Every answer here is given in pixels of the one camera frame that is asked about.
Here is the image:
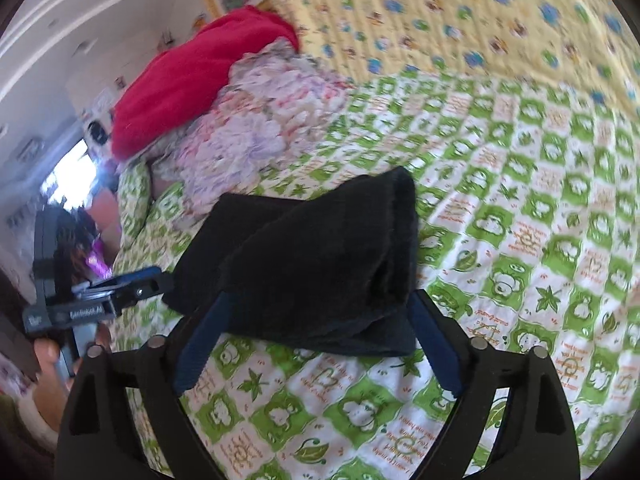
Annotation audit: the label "yellow printed quilt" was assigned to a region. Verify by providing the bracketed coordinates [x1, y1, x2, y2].
[267, 0, 640, 121]

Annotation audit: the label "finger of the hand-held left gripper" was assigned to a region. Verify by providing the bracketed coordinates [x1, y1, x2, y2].
[111, 274, 177, 315]
[75, 266, 165, 297]

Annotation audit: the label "person's left hand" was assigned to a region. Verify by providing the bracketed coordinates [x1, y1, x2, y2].
[32, 322, 113, 396]

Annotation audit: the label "purple garment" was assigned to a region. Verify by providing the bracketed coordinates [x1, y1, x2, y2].
[72, 232, 118, 286]

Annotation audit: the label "dark navy pants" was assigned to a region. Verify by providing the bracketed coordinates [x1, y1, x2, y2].
[161, 166, 421, 358]

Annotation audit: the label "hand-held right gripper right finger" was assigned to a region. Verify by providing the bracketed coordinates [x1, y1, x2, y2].
[407, 289, 583, 480]

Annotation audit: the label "green checked printed blanket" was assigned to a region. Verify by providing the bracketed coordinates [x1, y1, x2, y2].
[107, 71, 640, 480]

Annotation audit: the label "red cloth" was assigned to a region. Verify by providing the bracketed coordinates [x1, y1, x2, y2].
[109, 5, 301, 161]

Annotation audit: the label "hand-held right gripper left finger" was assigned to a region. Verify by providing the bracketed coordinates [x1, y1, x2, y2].
[54, 290, 238, 480]

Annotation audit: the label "pastel floral cloth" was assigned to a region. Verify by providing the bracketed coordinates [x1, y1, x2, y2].
[142, 37, 358, 211]

